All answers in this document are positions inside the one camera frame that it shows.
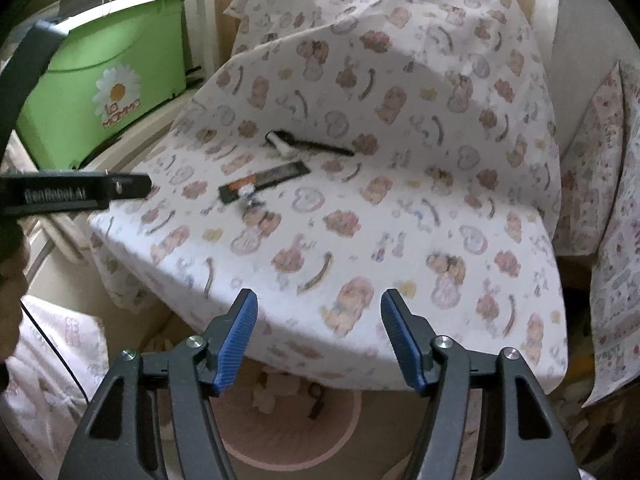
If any black wrapper orange end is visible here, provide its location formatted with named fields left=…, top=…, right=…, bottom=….
left=218, top=160, right=310, bottom=205

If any wooden panel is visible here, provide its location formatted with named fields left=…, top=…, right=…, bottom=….
left=210, top=0, right=252, bottom=63

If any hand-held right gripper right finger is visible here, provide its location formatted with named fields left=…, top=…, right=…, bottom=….
left=380, top=288, right=584, bottom=480

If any green plastic bin daisy label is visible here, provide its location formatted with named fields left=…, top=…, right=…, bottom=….
left=15, top=0, right=194, bottom=171

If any bear print tablecloth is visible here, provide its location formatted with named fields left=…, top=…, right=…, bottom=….
left=87, top=0, right=572, bottom=397

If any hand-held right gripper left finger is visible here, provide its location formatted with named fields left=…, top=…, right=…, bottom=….
left=57, top=288, right=259, bottom=480

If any pink wastebasket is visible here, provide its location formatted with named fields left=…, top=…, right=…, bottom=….
left=210, top=360, right=364, bottom=467

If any person's left forearm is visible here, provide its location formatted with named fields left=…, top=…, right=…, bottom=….
left=0, top=220, right=29, bottom=367

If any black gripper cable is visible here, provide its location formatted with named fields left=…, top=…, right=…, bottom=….
left=20, top=297, right=94, bottom=407

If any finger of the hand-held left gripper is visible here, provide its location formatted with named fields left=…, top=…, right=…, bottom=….
left=107, top=172, right=153, bottom=202

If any large white tissue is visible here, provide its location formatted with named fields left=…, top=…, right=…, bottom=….
left=265, top=370, right=304, bottom=397

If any floral printed cushion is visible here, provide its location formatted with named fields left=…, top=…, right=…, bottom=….
left=552, top=60, right=623, bottom=257

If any bear print hanging cloth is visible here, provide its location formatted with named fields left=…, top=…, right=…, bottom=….
left=582, top=160, right=640, bottom=407

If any person's printed pyjama leg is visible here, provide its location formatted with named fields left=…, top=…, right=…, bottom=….
left=0, top=294, right=110, bottom=443

